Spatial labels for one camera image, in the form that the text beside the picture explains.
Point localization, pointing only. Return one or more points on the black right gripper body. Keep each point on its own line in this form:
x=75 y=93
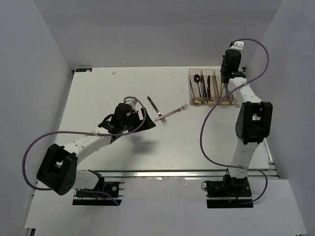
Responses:
x=222 y=70

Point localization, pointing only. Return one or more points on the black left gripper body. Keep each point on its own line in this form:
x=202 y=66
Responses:
x=132 y=123

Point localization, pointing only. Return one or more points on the black knife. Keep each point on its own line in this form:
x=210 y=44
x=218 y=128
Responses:
x=209 y=88

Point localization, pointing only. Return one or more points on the blue iridescent knife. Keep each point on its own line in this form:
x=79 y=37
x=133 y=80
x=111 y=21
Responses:
x=203 y=86

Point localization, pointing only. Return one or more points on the iridescent long-handled spoon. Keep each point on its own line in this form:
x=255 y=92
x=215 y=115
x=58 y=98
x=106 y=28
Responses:
x=195 y=91

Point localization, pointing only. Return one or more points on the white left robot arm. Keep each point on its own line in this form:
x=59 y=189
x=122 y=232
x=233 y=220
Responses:
x=58 y=170

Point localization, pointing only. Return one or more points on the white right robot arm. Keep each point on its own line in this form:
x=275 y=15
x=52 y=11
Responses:
x=253 y=122

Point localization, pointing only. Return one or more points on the clear acrylic utensil organizer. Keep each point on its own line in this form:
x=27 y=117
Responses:
x=215 y=85

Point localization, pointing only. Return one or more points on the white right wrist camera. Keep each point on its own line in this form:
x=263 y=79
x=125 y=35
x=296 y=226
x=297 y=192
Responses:
x=237 y=45

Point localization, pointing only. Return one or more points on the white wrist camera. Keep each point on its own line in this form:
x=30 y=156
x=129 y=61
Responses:
x=237 y=45
x=131 y=101

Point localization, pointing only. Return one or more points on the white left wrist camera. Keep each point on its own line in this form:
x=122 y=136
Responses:
x=131 y=101

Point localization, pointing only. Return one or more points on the pink-handled fork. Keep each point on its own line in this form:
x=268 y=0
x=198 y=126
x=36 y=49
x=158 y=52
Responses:
x=163 y=117

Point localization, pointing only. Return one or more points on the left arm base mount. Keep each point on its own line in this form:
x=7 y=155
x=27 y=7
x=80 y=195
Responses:
x=110 y=195

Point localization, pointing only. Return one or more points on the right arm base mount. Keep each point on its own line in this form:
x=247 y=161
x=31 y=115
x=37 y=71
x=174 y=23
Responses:
x=219 y=198

